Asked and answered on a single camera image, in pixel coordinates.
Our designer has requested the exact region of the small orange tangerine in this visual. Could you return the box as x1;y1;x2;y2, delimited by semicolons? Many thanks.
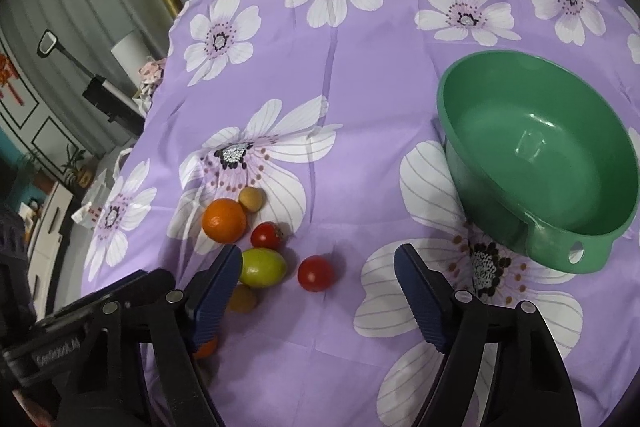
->
194;335;218;360

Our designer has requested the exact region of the large orange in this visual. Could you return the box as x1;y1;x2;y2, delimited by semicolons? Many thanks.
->
202;198;247;244

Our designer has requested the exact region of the red cherry tomato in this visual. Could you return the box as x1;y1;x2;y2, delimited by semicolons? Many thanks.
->
297;256;335;293
250;221;284;251

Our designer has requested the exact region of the green plastic bowl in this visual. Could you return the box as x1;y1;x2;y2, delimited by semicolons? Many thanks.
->
437;50;639;274

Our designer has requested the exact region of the small tan longan fruit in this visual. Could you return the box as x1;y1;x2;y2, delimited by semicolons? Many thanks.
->
227;284;258;314
238;186;266;213

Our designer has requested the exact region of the black tripod stand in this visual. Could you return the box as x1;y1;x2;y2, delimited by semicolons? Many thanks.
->
37;29;144;136

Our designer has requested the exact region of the purple floral tablecloth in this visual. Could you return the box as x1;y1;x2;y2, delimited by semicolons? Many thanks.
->
82;0;639;426

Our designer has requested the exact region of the white paper roll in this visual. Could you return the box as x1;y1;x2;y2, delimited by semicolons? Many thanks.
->
111;30;154;89

